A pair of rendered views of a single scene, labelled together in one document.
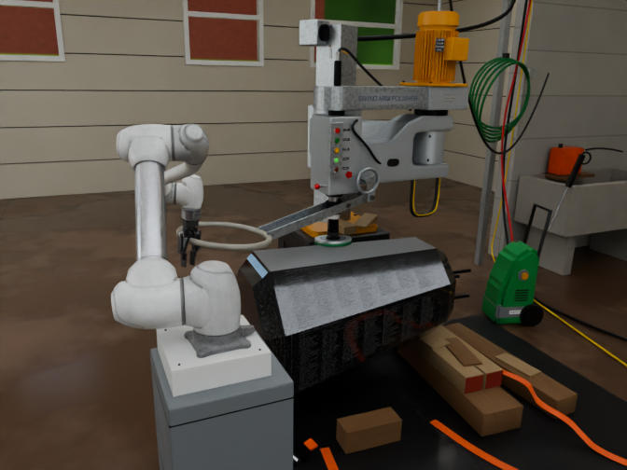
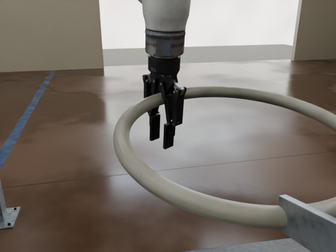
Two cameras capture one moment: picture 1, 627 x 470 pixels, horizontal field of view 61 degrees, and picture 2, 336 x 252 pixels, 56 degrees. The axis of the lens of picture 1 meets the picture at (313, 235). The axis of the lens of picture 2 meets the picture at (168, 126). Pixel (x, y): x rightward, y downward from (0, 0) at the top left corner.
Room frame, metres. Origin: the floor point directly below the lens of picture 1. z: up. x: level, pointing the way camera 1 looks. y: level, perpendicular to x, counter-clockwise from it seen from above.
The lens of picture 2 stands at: (2.60, -0.13, 1.18)
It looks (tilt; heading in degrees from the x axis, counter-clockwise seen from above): 21 degrees down; 101
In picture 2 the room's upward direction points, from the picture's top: straight up
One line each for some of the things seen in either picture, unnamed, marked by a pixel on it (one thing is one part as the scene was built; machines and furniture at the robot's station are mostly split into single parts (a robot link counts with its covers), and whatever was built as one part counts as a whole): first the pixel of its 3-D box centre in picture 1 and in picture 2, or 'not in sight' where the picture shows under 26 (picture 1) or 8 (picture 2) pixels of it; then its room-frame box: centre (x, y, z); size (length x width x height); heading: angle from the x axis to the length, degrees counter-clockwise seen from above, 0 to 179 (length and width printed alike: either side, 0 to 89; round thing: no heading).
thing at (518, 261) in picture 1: (515, 264); not in sight; (3.69, -1.50, 0.43); 0.35 x 0.35 x 0.87; 8
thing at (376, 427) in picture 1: (369, 429); not in sight; (2.23, -0.29, 0.07); 0.30 x 0.12 x 0.12; 111
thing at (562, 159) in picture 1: (569, 159); not in sight; (5.20, -2.50, 1.00); 0.50 x 0.22 x 0.33; 114
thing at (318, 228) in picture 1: (331, 222); not in sight; (3.58, -0.13, 0.76); 0.49 x 0.49 x 0.05; 23
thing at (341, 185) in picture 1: (347, 155); not in sight; (2.98, -0.18, 1.32); 0.36 x 0.22 x 0.45; 119
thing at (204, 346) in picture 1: (222, 332); not in sight; (1.61, 0.30, 0.91); 0.22 x 0.18 x 0.06; 118
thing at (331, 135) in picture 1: (335, 149); not in sight; (2.80, -0.11, 1.37); 0.08 x 0.03 x 0.28; 119
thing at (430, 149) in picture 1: (428, 145); not in sight; (3.25, -0.69, 1.34); 0.19 x 0.19 x 0.20
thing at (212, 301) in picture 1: (212, 295); not in sight; (1.60, 0.33, 1.05); 0.18 x 0.16 x 0.22; 105
